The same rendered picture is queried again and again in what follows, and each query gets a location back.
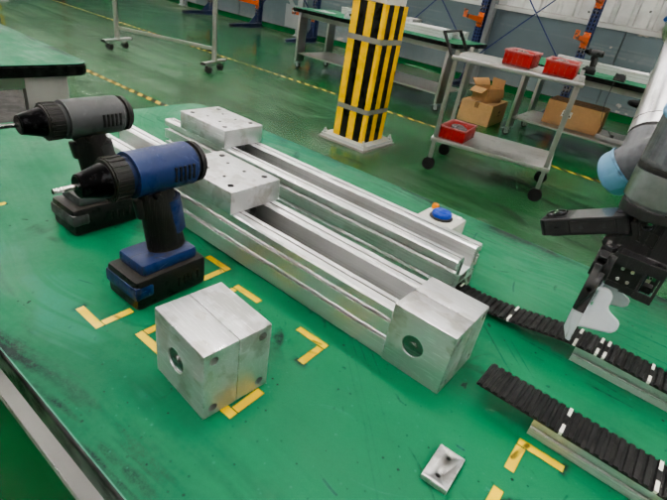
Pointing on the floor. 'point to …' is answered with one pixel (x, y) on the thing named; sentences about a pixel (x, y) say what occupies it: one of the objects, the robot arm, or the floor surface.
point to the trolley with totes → (450, 131)
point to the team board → (170, 38)
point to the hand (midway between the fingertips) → (573, 318)
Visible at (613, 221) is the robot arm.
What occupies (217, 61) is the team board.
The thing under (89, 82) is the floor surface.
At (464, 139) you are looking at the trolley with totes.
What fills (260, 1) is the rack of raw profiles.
